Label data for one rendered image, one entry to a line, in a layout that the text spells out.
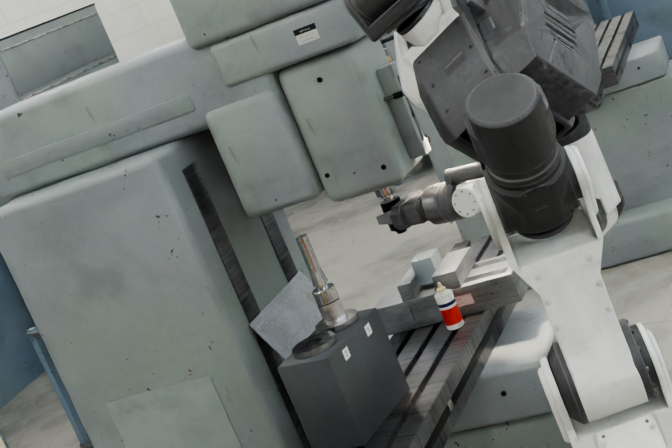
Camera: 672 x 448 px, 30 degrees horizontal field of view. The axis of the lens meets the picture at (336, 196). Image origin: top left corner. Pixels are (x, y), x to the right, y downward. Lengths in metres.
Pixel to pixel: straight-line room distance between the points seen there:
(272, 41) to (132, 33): 7.56
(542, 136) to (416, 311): 1.05
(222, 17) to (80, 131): 0.48
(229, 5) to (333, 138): 0.35
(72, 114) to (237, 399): 0.75
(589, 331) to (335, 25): 0.88
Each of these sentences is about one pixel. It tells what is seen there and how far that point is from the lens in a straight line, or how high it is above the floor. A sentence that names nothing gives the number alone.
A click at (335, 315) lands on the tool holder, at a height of 1.17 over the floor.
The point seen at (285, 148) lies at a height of 1.47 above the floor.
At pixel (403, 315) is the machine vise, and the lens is 2.88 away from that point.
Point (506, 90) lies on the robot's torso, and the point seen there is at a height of 1.54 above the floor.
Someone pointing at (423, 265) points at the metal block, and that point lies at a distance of 2.86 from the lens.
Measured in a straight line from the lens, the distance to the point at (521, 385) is 2.70.
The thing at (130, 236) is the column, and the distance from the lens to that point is 2.81.
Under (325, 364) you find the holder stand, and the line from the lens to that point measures 2.34.
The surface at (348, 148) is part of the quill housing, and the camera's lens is 2.67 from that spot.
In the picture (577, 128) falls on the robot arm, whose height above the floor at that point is 1.34.
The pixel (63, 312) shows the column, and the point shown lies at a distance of 2.99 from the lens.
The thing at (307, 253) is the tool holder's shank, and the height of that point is 1.31.
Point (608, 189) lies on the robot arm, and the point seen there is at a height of 1.20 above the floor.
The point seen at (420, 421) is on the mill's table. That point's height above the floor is 0.96.
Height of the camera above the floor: 1.86
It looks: 11 degrees down
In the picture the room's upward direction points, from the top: 23 degrees counter-clockwise
